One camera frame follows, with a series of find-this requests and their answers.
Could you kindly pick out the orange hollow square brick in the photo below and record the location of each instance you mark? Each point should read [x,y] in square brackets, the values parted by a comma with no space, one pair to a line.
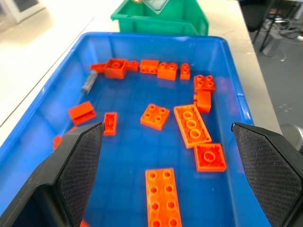
[115,69]

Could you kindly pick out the yellow object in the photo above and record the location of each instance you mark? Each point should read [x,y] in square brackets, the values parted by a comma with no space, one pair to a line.
[136,1]

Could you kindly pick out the orange hollow two-by-two plate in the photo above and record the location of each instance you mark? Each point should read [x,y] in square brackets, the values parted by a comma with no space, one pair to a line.
[210,157]

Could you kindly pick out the orange brick with side studs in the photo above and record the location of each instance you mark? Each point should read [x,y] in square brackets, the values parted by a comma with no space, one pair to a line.
[149,66]

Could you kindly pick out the small orange brick piece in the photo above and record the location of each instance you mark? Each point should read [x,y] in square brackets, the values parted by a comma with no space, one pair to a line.
[84,223]
[56,142]
[72,129]

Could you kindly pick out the orange hollow one-by-two brick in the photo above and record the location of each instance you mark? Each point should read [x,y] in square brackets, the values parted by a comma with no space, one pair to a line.
[110,123]

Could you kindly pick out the grey box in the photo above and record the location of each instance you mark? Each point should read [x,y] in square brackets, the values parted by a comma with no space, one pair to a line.
[274,44]

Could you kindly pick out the narrow orange two-stud brick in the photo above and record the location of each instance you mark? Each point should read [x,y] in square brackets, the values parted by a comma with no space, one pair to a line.
[184,71]

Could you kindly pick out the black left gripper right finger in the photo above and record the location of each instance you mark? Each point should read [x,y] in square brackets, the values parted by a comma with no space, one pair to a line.
[267,170]

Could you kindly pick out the orange two-by-two tall brick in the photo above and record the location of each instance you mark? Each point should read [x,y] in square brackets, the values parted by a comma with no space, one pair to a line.
[167,71]

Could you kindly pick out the grey-blue cylindrical battery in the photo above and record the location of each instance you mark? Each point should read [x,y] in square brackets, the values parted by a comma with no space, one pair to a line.
[89,82]

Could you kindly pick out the dark orange two-by-two brick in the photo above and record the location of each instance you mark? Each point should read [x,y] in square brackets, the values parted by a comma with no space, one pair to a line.
[204,83]

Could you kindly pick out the green plastic bin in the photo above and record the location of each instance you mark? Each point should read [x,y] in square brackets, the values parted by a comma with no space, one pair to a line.
[156,24]

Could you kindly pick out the clear plastic package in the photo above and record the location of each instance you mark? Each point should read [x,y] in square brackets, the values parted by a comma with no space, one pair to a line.
[156,4]

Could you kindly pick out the orange two-by-four plate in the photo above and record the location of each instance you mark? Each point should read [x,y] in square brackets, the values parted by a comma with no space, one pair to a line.
[163,198]

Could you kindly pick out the orange smooth-sided brick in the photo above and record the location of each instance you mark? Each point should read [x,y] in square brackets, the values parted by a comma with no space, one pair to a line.
[203,101]

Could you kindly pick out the blue plastic bin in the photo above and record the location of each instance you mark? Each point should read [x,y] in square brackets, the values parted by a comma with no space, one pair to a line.
[132,151]

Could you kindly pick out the orange grooved brick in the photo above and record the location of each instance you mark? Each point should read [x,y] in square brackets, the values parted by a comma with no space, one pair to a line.
[82,113]

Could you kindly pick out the flat orange brick piece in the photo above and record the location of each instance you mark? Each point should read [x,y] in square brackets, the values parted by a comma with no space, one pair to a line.
[98,67]

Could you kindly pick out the orange hollow two-by-four brick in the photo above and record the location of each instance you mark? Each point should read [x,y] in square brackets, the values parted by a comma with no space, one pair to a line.
[192,126]

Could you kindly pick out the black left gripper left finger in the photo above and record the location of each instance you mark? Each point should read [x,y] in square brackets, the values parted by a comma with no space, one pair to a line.
[78,163]

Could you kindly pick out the silver robot body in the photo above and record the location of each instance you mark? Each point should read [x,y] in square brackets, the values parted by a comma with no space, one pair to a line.
[296,134]

